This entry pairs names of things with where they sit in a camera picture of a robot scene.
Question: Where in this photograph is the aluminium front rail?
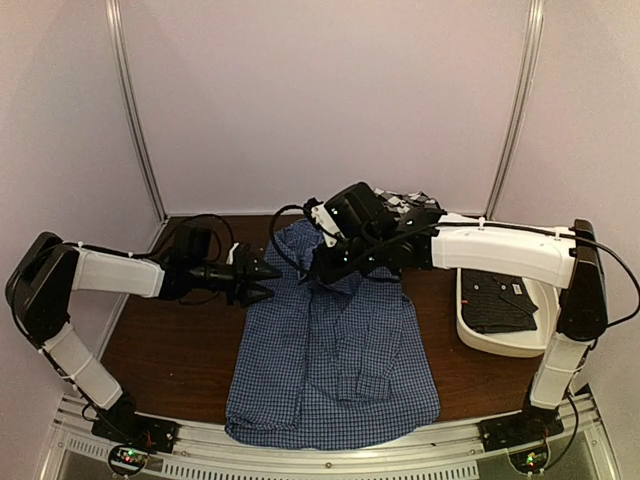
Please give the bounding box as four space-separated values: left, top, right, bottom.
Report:
49 394 611 480

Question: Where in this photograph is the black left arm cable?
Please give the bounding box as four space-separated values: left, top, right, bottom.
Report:
9 213 236 351

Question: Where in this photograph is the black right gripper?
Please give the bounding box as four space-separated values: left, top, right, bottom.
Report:
311 236 384 285

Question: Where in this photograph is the left circuit board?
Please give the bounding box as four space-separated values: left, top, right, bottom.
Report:
107 445 149 476

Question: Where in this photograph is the white plastic bin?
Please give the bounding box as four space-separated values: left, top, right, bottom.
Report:
456 269 559 358

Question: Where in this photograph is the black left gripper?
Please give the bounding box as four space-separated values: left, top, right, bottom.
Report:
189 252 282 310

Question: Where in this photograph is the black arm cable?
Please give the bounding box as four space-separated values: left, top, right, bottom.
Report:
9 213 236 351
271 199 321 281

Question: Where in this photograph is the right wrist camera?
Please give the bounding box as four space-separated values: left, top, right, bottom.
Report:
304 182 394 248

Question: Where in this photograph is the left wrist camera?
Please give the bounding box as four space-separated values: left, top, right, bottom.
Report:
168 224 223 267

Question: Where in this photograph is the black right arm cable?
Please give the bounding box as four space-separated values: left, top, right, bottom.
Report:
271 199 321 281

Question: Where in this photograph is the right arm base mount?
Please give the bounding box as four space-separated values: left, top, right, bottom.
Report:
478 412 564 452

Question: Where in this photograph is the black white plaid folded shirt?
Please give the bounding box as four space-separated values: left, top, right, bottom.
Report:
373 188 440 217

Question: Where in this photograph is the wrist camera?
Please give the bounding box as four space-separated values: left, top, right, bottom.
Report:
168 224 223 267
304 182 394 248

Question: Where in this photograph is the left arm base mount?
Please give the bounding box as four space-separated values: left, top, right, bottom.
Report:
91 413 178 453

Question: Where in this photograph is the aluminium frame post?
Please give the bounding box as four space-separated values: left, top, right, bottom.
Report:
105 0 168 222
484 0 545 219

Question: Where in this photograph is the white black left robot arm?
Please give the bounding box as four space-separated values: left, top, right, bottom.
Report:
5 227 281 444

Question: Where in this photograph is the right aluminium frame post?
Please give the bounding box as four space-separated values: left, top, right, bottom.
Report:
484 0 545 219

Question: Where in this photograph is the left aluminium frame post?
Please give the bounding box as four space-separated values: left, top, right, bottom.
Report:
105 0 168 222

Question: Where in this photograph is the right circuit board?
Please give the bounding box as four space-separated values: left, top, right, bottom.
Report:
509 446 550 475

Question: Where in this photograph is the blue checked long sleeve shirt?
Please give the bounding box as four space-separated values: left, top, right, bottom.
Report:
225 220 440 450

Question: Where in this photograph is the circuit board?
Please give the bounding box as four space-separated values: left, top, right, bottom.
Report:
509 446 550 475
107 445 149 476

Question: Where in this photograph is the dark striped folded shirt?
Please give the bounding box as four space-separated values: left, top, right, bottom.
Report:
461 269 538 335

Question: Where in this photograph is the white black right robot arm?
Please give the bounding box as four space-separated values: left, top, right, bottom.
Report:
309 205 608 442

